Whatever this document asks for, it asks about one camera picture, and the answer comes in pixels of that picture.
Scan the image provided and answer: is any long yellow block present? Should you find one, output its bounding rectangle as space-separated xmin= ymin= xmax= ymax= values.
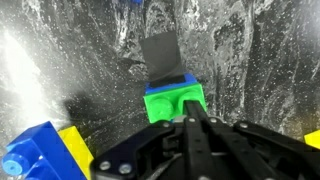
xmin=303 ymin=129 xmax=320 ymax=150

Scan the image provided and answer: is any blue stepped block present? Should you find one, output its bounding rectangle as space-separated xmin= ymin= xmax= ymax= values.
xmin=0 ymin=120 xmax=88 ymax=180

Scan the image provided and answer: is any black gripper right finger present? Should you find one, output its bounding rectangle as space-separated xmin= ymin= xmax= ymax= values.
xmin=192 ymin=99 xmax=320 ymax=180

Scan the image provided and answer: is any square blue block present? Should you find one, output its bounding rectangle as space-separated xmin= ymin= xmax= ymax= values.
xmin=144 ymin=73 xmax=198 ymax=95

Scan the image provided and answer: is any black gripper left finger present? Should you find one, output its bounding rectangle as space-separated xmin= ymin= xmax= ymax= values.
xmin=91 ymin=99 xmax=214 ymax=180

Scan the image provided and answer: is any green two-stud block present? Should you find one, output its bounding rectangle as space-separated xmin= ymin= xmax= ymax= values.
xmin=143 ymin=82 xmax=208 ymax=124

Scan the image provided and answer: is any grey tape strip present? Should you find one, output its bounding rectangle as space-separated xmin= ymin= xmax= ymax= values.
xmin=139 ymin=30 xmax=187 ymax=88

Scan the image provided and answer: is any flat yellow block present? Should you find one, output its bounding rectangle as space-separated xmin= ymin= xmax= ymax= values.
xmin=57 ymin=125 xmax=95 ymax=180

